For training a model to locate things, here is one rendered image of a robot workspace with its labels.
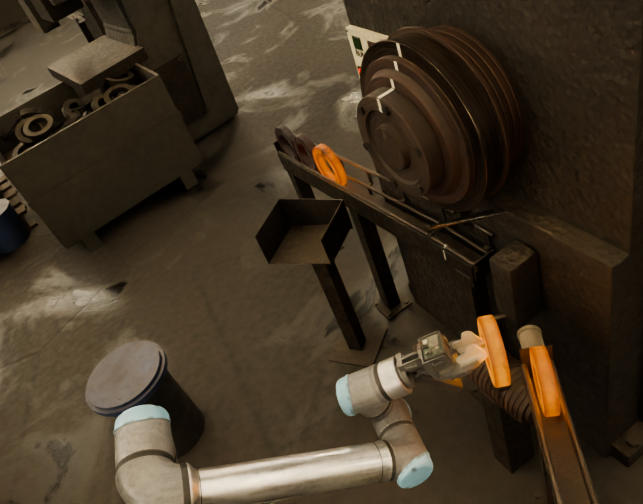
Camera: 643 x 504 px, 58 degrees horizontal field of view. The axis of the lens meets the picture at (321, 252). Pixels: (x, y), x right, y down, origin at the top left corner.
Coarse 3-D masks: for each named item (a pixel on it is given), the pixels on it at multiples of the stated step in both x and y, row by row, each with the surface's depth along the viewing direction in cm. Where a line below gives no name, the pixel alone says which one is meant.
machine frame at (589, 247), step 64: (384, 0) 152; (448, 0) 131; (512, 0) 115; (576, 0) 102; (640, 0) 92; (512, 64) 125; (576, 64) 111; (640, 64) 99; (576, 128) 120; (640, 128) 108; (384, 192) 212; (512, 192) 153; (576, 192) 131; (640, 192) 118; (576, 256) 136; (640, 256) 131; (448, 320) 231; (576, 320) 151; (640, 320) 147; (576, 384) 171; (640, 384) 168; (640, 448) 176
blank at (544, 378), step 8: (536, 352) 128; (544, 352) 128; (536, 360) 126; (544, 360) 126; (536, 368) 126; (544, 368) 125; (552, 368) 124; (536, 376) 134; (544, 376) 124; (552, 376) 124; (536, 384) 134; (544, 384) 124; (552, 384) 123; (544, 392) 124; (552, 392) 123; (544, 400) 124; (552, 400) 124; (544, 408) 125; (552, 408) 125
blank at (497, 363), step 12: (480, 324) 124; (492, 324) 122; (480, 336) 131; (492, 336) 120; (492, 348) 119; (504, 348) 119; (492, 360) 119; (504, 360) 119; (492, 372) 122; (504, 372) 120; (504, 384) 122
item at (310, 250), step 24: (288, 216) 218; (312, 216) 213; (336, 216) 197; (264, 240) 206; (288, 240) 215; (312, 240) 209; (336, 240) 198; (312, 264) 212; (336, 288) 218; (336, 312) 229; (360, 336) 240; (384, 336) 245; (336, 360) 243; (360, 360) 239
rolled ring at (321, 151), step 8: (320, 144) 222; (320, 152) 220; (328, 152) 218; (320, 160) 230; (328, 160) 218; (336, 160) 217; (320, 168) 231; (328, 168) 232; (336, 168) 217; (328, 176) 231; (336, 176) 221; (344, 176) 220; (344, 184) 225
